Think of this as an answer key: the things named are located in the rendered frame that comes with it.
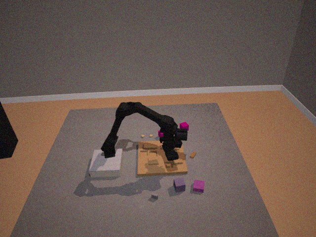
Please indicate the tan wooden puzzle board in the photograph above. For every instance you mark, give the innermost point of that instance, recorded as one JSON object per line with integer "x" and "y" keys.
{"x": 152, "y": 160}

